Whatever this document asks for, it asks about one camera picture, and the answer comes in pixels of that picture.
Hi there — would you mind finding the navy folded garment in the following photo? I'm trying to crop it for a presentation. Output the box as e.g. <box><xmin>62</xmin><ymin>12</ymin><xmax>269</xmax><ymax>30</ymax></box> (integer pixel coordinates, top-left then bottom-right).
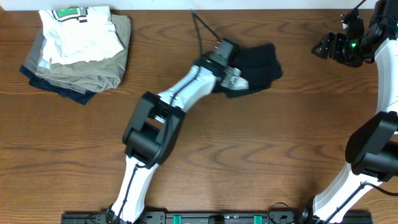
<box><xmin>19</xmin><ymin>65</ymin><xmax>96</xmax><ymax>105</ymax></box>

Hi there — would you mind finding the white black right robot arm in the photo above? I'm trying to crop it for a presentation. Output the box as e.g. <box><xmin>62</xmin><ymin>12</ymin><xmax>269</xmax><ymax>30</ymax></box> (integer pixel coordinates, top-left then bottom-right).
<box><xmin>299</xmin><ymin>12</ymin><xmax>397</xmax><ymax>223</ymax></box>

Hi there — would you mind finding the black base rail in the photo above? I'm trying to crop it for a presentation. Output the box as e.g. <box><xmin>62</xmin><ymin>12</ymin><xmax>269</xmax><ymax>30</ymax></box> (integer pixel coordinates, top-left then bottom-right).
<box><xmin>60</xmin><ymin>210</ymin><xmax>373</xmax><ymax>224</ymax></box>

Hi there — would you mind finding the beige folded garment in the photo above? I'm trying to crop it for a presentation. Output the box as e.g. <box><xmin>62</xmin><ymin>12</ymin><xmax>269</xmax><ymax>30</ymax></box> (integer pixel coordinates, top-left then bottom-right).
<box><xmin>24</xmin><ymin>13</ymin><xmax>131</xmax><ymax>93</ymax></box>

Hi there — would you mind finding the black t-shirt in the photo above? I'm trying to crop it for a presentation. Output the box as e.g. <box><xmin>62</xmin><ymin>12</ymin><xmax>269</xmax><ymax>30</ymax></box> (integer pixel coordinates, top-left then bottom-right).
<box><xmin>213</xmin><ymin>44</ymin><xmax>283</xmax><ymax>98</ymax></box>

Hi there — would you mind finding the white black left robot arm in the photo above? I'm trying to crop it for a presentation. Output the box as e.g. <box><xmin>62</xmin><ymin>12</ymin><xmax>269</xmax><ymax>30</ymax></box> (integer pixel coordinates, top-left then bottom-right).
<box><xmin>107</xmin><ymin>60</ymin><xmax>249</xmax><ymax>223</ymax></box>

